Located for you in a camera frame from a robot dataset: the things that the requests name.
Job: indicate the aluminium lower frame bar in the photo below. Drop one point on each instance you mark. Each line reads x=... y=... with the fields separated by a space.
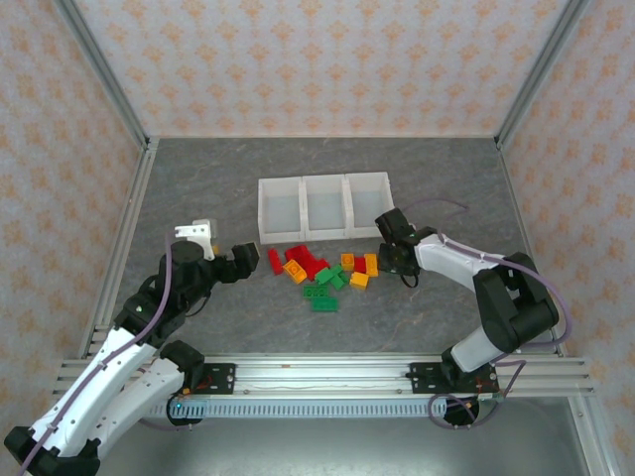
x=595 y=446

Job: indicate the large red lego brick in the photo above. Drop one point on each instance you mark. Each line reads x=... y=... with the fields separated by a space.
x=296 y=253
x=315 y=268

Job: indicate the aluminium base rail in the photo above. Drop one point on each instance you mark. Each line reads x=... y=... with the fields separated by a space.
x=322 y=377

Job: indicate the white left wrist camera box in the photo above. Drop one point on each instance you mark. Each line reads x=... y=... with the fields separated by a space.
x=198 y=230

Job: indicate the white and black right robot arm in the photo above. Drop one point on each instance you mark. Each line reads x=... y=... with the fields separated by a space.
x=456 y=258

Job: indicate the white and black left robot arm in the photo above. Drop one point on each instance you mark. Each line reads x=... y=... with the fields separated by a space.
x=99 y=387

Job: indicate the aluminium side floor rail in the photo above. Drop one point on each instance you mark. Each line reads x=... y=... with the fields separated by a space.
x=124 y=223
x=516 y=198

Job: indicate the aluminium corner post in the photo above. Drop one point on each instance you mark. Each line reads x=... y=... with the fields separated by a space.
x=99 y=69
x=543 y=69

